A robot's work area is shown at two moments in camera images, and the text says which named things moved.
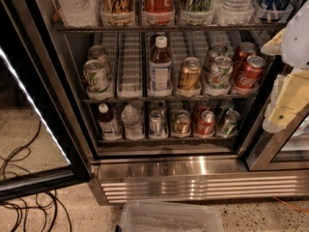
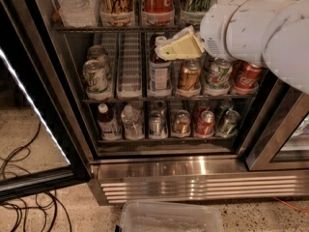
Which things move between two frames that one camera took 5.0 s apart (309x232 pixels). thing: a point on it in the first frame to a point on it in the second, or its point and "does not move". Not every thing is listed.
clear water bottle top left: [80, 4] does not move
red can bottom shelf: [206, 125] does not move
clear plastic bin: [169, 217] does not move
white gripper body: [296, 43] to [216, 29]
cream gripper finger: [290, 95] to [183, 43]
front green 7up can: [96, 79] does not move
